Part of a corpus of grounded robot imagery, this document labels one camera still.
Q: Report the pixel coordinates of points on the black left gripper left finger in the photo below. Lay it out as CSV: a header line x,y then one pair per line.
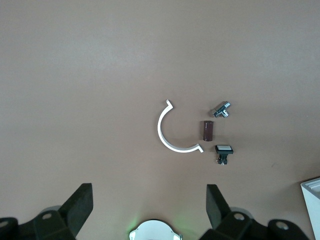
x,y
75,210

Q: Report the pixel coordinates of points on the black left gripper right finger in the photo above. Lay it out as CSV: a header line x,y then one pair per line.
x,y
220,215

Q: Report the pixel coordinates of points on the white drawer cabinet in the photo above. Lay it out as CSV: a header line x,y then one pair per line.
x,y
312,212

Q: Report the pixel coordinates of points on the dark brown cylinder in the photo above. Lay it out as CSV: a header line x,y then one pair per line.
x,y
207,131

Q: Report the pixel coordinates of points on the chrome angle valve fitting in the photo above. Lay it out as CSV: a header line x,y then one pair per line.
x,y
220,110

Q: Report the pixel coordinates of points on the black white square pushbutton switch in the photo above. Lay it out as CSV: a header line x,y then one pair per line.
x,y
224,148

